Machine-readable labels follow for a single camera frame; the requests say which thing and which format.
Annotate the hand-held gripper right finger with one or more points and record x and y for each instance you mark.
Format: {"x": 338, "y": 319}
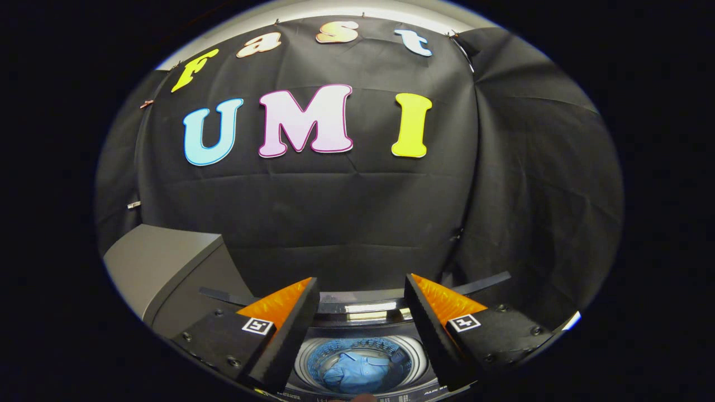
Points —
{"x": 430, "y": 340}

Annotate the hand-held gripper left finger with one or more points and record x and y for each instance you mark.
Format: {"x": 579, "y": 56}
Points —
{"x": 290, "y": 346}

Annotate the dark grey washing machine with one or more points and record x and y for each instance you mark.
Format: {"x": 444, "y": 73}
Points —
{"x": 363, "y": 332}

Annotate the light blue polo shirt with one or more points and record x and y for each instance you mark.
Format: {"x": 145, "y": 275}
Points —
{"x": 357, "y": 371}

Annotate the black backdrop cloth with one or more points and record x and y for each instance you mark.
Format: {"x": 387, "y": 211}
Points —
{"x": 357, "y": 212}

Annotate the grey cabinet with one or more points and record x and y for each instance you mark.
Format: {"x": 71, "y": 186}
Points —
{"x": 162, "y": 262}

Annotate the copper clip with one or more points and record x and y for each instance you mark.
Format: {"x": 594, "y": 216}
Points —
{"x": 146, "y": 104}

